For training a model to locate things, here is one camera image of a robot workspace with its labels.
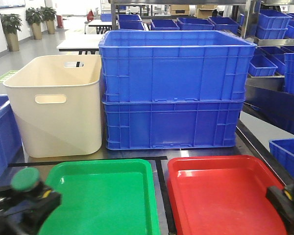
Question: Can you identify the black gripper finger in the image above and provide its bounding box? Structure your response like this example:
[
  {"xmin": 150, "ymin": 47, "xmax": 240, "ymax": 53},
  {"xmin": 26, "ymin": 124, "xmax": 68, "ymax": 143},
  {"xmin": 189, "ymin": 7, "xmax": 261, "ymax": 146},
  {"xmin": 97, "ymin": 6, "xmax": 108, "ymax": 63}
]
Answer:
[
  {"xmin": 266, "ymin": 186, "xmax": 294, "ymax": 235},
  {"xmin": 0, "ymin": 190, "xmax": 61, "ymax": 235}
]

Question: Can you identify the green mushroom push button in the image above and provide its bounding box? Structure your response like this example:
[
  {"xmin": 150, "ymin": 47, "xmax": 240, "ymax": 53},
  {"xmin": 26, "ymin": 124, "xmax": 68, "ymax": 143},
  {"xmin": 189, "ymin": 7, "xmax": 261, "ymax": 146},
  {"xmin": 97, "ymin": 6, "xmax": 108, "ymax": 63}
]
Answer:
[{"xmin": 10, "ymin": 167, "xmax": 61, "ymax": 220}]

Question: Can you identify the blue bin at right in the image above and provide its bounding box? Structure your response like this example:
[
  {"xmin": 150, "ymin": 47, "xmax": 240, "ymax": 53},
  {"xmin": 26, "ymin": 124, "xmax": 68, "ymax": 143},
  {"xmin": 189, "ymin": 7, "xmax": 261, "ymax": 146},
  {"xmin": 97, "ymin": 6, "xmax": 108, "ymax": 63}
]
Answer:
[{"xmin": 269, "ymin": 138, "xmax": 294, "ymax": 178}]

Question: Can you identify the blue bin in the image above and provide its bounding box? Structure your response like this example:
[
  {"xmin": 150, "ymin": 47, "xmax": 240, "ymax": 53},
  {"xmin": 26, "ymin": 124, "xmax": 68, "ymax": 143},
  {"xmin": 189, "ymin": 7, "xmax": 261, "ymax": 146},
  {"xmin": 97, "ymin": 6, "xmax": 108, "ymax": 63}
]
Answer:
[
  {"xmin": 269, "ymin": 138, "xmax": 294, "ymax": 178},
  {"xmin": 0, "ymin": 94, "xmax": 22, "ymax": 177}
]

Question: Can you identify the red plastic tray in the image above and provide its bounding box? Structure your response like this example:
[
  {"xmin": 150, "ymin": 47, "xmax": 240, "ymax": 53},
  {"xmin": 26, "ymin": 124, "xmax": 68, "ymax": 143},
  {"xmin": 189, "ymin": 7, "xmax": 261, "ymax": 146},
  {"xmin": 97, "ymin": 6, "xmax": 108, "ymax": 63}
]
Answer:
[{"xmin": 167, "ymin": 155, "xmax": 287, "ymax": 235}]

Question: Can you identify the green plastic tray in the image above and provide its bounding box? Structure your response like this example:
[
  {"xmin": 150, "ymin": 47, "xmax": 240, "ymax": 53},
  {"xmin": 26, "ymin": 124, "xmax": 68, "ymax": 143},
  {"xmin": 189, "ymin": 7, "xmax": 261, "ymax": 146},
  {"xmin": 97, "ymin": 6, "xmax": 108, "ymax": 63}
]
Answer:
[{"xmin": 39, "ymin": 159, "xmax": 160, "ymax": 235}]

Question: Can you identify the blue bin at left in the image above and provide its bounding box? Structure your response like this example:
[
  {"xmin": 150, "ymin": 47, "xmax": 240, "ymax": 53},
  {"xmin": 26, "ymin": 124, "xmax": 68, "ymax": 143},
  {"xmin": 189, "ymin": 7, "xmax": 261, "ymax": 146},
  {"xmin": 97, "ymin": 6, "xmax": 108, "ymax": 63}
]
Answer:
[{"xmin": 0, "ymin": 94, "xmax": 22, "ymax": 177}]

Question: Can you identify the beige plastic basket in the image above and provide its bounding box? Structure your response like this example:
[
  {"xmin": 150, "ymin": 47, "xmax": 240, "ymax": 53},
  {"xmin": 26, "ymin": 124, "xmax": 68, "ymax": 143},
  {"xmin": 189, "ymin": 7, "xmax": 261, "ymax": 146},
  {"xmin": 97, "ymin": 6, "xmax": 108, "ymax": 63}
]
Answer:
[{"xmin": 3, "ymin": 54, "xmax": 102, "ymax": 158}]

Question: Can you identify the lower blue stacked crate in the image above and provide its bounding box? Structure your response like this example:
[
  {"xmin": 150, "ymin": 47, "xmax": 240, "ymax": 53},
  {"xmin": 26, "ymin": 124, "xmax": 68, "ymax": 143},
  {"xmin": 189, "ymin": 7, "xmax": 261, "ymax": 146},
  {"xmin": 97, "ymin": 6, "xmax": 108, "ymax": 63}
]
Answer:
[{"xmin": 103, "ymin": 101, "xmax": 243, "ymax": 150}]

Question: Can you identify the blue stacked crate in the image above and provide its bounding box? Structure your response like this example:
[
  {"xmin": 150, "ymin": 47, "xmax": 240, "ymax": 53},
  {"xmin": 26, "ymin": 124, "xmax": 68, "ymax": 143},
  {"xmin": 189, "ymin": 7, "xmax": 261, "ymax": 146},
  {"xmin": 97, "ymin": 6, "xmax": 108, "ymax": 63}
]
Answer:
[
  {"xmin": 98, "ymin": 30, "xmax": 256, "ymax": 103},
  {"xmin": 103, "ymin": 101, "xmax": 243, "ymax": 150}
]

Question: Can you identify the upper blue stacked crate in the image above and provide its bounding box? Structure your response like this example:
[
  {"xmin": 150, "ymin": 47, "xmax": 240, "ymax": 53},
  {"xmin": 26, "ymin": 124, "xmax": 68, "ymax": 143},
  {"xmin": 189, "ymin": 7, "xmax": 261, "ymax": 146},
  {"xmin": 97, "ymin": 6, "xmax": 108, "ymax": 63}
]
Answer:
[{"xmin": 98, "ymin": 30, "xmax": 256, "ymax": 103}]

